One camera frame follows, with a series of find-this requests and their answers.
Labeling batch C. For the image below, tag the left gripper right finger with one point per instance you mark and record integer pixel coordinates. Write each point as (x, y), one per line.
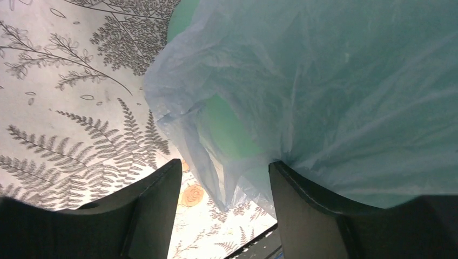
(315, 222)

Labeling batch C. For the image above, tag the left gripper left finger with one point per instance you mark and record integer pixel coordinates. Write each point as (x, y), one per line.
(134, 222)

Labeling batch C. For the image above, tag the green plastic trash bin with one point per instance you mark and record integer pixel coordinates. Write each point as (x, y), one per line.
(225, 129)

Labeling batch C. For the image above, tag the light blue plastic trash bag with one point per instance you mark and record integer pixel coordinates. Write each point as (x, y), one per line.
(357, 96)

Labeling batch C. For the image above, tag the floral patterned table mat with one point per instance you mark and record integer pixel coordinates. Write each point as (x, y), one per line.
(75, 126)

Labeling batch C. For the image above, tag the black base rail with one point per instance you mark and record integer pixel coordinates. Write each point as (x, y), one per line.
(267, 245)

